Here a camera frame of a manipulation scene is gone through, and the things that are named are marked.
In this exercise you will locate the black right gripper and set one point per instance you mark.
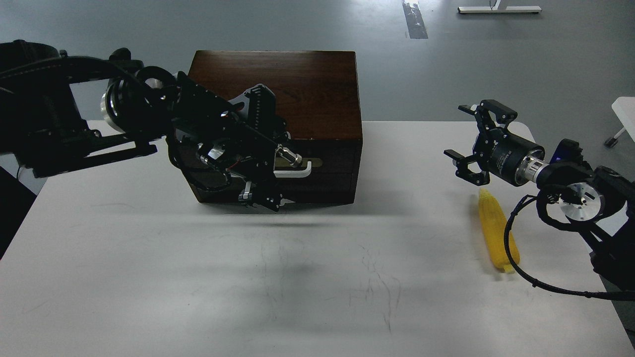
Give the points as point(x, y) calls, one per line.
point(499, 152)

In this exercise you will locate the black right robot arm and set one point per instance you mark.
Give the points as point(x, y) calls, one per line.
point(598, 204)

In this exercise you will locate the wooden drawer with white handle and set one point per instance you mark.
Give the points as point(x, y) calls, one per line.
point(327, 156)

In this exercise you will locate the white table leg base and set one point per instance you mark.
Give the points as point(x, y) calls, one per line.
point(498, 7)

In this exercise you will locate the dark floor tape strip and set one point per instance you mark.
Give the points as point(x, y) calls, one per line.
point(416, 28)

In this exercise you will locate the white furniture at right edge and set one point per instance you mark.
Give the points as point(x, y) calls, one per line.
point(624, 109)

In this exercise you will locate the yellow corn cob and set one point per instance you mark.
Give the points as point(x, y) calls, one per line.
point(493, 224)

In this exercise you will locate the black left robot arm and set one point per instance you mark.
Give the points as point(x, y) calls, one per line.
point(62, 113)

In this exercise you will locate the dark wooden cabinet box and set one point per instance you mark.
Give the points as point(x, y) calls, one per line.
point(316, 93)

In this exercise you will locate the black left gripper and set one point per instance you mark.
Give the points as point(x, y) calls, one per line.
point(241, 137)

